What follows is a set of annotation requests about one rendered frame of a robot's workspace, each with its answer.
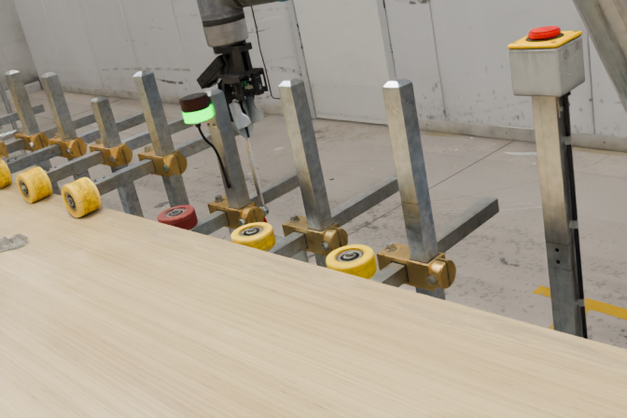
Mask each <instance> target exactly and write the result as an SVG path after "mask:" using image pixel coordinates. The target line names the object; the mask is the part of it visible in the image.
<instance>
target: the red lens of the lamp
mask: <svg viewBox="0 0 627 418"><path fill-rule="evenodd" d="M179 103H180V106H181V110H182V111H183V112H190V111H196V110H200V109H203V108H205V107H207V106H209V105H210V101H209V97H208V93H206V95H204V96H203V97H201V98H198V99H194V100H190V101H180V99H179Z"/></svg>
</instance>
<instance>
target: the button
mask: <svg viewBox="0 0 627 418"><path fill-rule="evenodd" d="M560 33H561V29H560V28H558V26H543V27H538V28H535V29H532V30H531V31H530V32H529V33H528V37H529V38H531V39H532V40H543V39H550V38H554V37H556V36H558V35H559V34H560Z"/></svg>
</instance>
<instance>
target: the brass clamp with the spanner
mask: <svg viewBox="0 0 627 418"><path fill-rule="evenodd" d="M222 198H223V199H224V201H223V202H215V201H213V202H210V203H208V208H209V212H210V214H212V213H213V212H215V211H222V212H226V216H227V220H228V222H229V225H227V226H225V227H227V228H231V229H235V230H236V229H238V228H240V227H241V226H244V225H247V224H250V223H256V222H263V220H264V214H263V211H262V210H261V209H260V208H259V207H257V206H256V203H255V202H251V203H249V204H248V205H246V206H244V207H242V208H241V209H236V208H232V207H229V203H228V199H227V197H226V196H223V197H222Z"/></svg>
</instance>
